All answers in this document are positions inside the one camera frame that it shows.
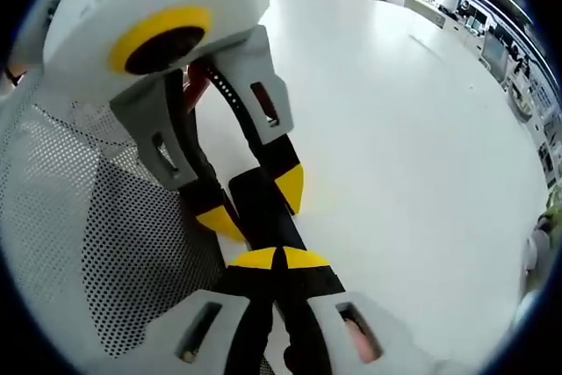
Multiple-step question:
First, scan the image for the green potted plant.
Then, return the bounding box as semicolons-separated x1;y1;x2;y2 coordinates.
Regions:
542;190;562;227

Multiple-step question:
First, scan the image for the computer monitor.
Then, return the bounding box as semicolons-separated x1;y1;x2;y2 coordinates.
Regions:
480;30;510;82

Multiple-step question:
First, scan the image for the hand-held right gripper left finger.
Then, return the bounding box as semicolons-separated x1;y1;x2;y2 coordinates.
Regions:
87;246;278;375

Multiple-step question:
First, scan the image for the white mesh chair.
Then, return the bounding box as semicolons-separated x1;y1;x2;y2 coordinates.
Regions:
0;80;229;375

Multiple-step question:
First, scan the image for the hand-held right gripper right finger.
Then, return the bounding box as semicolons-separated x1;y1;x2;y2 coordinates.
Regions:
280;245;473;375

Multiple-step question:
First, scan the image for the black remote control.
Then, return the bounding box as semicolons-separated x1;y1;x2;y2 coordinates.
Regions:
227;169;308;253

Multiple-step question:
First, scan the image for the person's left hand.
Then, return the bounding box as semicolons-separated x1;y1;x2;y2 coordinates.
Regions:
4;52;32;86

